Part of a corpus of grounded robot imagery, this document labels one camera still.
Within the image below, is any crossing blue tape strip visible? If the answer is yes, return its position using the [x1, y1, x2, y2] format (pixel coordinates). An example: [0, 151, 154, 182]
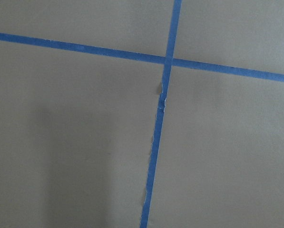
[139, 0, 182, 228]

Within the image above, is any long blue tape strip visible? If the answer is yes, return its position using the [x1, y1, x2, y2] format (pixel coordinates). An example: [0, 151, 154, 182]
[0, 33, 284, 82]

